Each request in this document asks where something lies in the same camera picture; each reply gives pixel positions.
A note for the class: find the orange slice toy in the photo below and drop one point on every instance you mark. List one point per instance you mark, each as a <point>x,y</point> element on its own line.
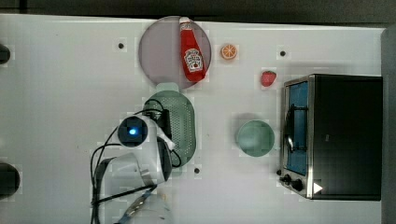
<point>228,52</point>

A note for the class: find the black cylinder lower post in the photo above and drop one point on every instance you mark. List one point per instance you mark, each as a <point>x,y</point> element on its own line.
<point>10,180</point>

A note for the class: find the black cylinder post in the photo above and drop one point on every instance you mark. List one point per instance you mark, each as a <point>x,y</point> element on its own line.
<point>10,180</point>
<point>4,54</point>

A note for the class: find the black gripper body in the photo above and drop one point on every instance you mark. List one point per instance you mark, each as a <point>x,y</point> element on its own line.
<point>163,120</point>

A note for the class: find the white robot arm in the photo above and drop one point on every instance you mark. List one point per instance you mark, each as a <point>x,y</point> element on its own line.
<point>125,170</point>

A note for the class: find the grey round plate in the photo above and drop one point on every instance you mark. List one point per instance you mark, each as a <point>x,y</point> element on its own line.
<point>159,53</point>

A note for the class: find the red ketchup bottle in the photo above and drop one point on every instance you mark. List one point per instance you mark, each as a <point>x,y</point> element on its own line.
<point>191,56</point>

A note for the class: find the red strawberry toy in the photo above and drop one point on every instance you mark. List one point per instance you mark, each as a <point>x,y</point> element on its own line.
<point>268,78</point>

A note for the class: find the black toaster oven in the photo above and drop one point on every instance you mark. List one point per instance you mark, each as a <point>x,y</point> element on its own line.
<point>331,137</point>

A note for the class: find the black cylinder upper post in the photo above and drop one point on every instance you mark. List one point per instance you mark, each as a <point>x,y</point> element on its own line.
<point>4,54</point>

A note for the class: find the green oval strainer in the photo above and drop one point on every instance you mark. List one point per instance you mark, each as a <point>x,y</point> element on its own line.
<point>182,119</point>

